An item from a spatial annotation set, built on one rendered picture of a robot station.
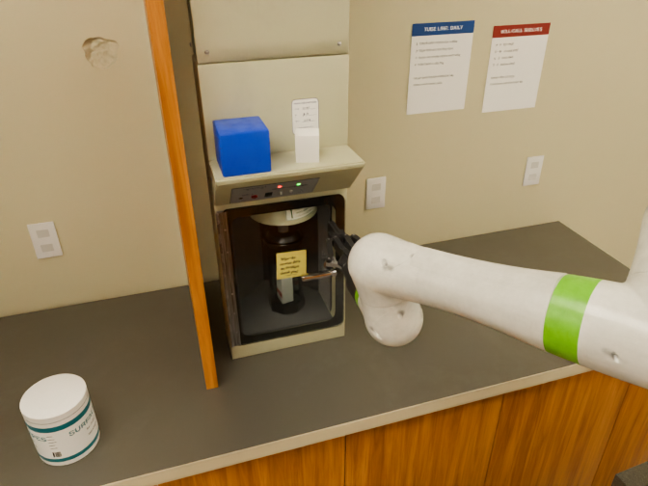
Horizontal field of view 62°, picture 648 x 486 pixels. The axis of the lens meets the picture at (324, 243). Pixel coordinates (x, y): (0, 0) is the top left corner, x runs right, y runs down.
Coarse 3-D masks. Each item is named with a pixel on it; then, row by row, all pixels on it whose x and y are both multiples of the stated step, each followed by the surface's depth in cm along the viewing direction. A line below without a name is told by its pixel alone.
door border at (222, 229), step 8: (224, 216) 123; (224, 224) 124; (224, 232) 125; (224, 240) 126; (224, 248) 127; (224, 256) 128; (224, 264) 129; (232, 272) 131; (232, 280) 132; (232, 288) 133; (232, 296) 134; (232, 304) 135; (232, 312) 137; (232, 320) 138; (232, 328) 139; (232, 336) 140; (240, 344) 142
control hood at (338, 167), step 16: (272, 160) 117; (288, 160) 117; (320, 160) 116; (336, 160) 116; (352, 160) 116; (240, 176) 109; (256, 176) 110; (272, 176) 111; (288, 176) 112; (304, 176) 114; (320, 176) 117; (336, 176) 119; (352, 176) 121; (224, 192) 113
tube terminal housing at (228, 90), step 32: (224, 64) 108; (256, 64) 110; (288, 64) 112; (320, 64) 114; (224, 96) 111; (256, 96) 114; (288, 96) 116; (320, 96) 118; (288, 128) 119; (320, 128) 121; (320, 192) 129; (224, 288) 134; (256, 352) 147
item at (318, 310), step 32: (256, 224) 127; (288, 224) 129; (320, 224) 132; (256, 256) 131; (320, 256) 137; (256, 288) 135; (288, 288) 138; (320, 288) 141; (256, 320) 140; (288, 320) 143; (320, 320) 147
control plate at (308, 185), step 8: (264, 184) 113; (272, 184) 114; (280, 184) 115; (288, 184) 116; (304, 184) 119; (312, 184) 120; (232, 192) 114; (240, 192) 115; (248, 192) 116; (256, 192) 117; (264, 192) 118; (288, 192) 121; (296, 192) 122; (304, 192) 124; (232, 200) 118; (240, 200) 119; (248, 200) 120
